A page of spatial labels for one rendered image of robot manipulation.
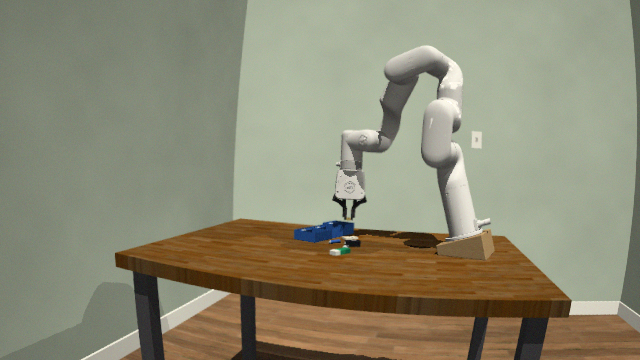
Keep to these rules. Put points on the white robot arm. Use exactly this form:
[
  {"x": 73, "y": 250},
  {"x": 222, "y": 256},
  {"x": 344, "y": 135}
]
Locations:
[{"x": 438, "y": 150}]

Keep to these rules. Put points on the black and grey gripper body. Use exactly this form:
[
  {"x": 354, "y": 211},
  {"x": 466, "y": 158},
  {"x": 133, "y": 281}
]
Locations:
[{"x": 350, "y": 183}]

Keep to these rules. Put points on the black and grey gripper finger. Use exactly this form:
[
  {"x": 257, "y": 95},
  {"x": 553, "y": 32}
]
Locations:
[
  {"x": 355, "y": 205},
  {"x": 343, "y": 205}
]

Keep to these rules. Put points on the blue three-compartment bin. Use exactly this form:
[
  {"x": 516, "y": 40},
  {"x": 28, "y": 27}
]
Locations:
[{"x": 329, "y": 231}]

